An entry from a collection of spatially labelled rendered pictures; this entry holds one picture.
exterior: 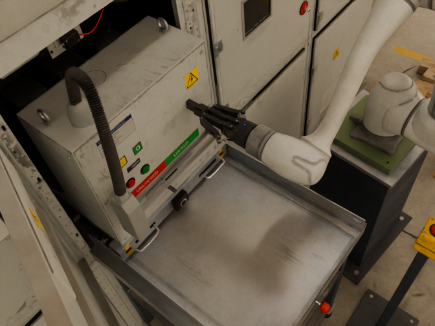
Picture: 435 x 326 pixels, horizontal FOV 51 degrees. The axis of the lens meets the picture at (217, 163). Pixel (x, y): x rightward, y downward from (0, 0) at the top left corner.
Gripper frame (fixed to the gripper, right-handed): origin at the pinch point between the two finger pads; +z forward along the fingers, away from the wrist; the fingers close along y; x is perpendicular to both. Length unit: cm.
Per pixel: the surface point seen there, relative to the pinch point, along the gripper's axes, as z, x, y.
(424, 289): -80, -123, 52
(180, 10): 15.9, 18.6, 14.9
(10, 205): -14, 35, -58
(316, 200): -35, -36, 14
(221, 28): 13.5, 4.3, 29.1
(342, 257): -52, -38, 2
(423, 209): -61, -123, 94
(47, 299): -32, 35, -64
